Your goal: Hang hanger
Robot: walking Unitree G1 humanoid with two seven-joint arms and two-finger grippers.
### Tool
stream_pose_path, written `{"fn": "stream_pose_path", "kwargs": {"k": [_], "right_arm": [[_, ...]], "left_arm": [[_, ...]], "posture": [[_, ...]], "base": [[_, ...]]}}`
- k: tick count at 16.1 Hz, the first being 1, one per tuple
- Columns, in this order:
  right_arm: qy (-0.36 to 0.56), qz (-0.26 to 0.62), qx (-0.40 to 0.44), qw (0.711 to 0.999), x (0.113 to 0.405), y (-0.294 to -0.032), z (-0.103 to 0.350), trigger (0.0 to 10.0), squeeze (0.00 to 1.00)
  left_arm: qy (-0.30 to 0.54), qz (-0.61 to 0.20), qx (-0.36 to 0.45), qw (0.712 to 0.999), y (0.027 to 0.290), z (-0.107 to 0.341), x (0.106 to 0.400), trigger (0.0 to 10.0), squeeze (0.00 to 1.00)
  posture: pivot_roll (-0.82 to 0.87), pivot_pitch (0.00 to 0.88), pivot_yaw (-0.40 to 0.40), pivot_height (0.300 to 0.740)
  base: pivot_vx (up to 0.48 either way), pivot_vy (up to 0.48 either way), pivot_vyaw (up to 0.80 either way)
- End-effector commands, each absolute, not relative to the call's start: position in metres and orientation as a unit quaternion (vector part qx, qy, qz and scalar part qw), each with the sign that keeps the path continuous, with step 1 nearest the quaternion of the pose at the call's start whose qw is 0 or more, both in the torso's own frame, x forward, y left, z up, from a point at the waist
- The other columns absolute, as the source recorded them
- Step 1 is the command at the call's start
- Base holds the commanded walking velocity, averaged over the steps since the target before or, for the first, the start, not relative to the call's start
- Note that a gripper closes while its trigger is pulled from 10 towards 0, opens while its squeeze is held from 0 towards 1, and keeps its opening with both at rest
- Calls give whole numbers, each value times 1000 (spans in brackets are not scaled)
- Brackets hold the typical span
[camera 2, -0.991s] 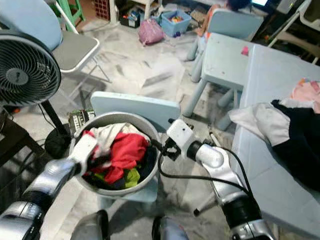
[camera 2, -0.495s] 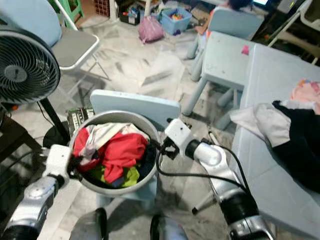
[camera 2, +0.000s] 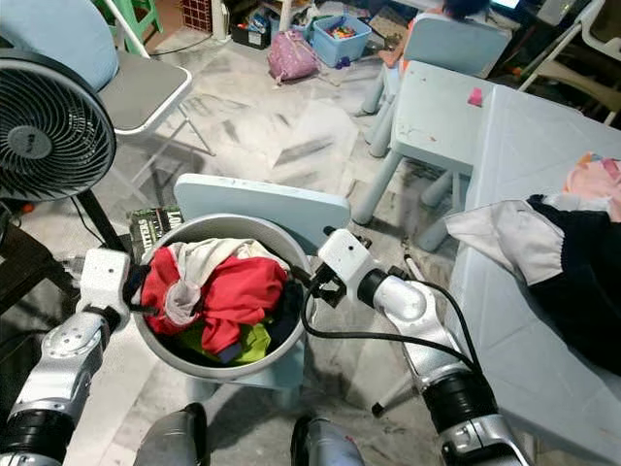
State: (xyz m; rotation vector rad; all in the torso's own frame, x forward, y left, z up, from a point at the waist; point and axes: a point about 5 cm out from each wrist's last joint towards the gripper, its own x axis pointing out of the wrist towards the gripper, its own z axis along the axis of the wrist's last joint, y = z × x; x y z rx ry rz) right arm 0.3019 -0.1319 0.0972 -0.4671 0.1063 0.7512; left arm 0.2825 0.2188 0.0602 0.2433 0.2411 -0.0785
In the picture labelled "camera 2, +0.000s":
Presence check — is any red garment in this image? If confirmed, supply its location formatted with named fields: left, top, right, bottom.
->
left=141, top=247, right=289, bottom=355

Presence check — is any navy garment white lining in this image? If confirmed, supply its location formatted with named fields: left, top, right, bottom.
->
left=444, top=192, right=621, bottom=349

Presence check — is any cream garment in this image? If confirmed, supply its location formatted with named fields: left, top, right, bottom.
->
left=163, top=238, right=258, bottom=326

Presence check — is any light blue child chair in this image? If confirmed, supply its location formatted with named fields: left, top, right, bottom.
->
left=361, top=12, right=513, bottom=156
left=173, top=173, right=353, bottom=394

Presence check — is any green garment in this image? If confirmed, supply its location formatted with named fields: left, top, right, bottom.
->
left=180, top=320, right=273, bottom=366

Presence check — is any grey laundry basin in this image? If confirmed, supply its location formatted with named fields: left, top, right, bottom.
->
left=131, top=214, right=307, bottom=382

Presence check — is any dark brown wooden furniture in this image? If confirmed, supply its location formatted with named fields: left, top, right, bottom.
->
left=0, top=221, right=79, bottom=321

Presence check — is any small light blue table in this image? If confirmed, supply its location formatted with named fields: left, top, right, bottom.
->
left=352, top=60, right=496, bottom=253

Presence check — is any silver left robot leg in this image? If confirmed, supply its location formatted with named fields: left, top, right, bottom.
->
left=134, top=403, right=210, bottom=466

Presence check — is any silver robot leg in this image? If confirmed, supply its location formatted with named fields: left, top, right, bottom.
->
left=289, top=415, right=360, bottom=466
left=134, top=403, right=210, bottom=466

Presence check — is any silver right robot leg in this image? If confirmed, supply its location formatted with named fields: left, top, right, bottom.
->
left=289, top=415, right=360, bottom=466

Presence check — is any black standing fan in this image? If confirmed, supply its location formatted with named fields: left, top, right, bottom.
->
left=0, top=49, right=129, bottom=255

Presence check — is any pink backpack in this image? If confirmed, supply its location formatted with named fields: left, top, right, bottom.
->
left=267, top=29, right=321, bottom=85

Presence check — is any blue toy bin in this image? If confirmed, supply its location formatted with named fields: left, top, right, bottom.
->
left=309, top=14, right=375, bottom=69

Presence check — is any grey folding chair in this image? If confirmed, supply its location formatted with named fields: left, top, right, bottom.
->
left=0, top=0, right=216, bottom=200

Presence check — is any black bin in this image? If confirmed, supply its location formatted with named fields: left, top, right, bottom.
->
left=231, top=8, right=278, bottom=50

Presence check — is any light blue plastic table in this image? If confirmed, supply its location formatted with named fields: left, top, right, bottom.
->
left=371, top=85, right=621, bottom=457

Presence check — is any red crate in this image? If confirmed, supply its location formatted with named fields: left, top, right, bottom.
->
left=180, top=0, right=216, bottom=33

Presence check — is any child with dark hair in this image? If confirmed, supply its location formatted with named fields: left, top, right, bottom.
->
left=383, top=0, right=496, bottom=69

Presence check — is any pink garment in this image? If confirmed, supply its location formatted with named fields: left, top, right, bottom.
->
left=563, top=150, right=621, bottom=222

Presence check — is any green stool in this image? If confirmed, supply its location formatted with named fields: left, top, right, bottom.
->
left=102, top=0, right=161, bottom=35

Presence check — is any white folding chair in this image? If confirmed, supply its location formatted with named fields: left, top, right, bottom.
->
left=519, top=0, right=621, bottom=98

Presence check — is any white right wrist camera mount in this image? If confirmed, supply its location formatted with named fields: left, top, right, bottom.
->
left=315, top=228, right=379, bottom=300

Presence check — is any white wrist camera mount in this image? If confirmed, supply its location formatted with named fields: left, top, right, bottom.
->
left=80, top=248, right=132, bottom=321
left=315, top=228, right=379, bottom=300

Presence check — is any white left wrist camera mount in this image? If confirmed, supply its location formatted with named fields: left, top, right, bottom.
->
left=80, top=248, right=132, bottom=321

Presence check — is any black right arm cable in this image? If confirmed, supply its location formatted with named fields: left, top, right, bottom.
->
left=301, top=282, right=481, bottom=370

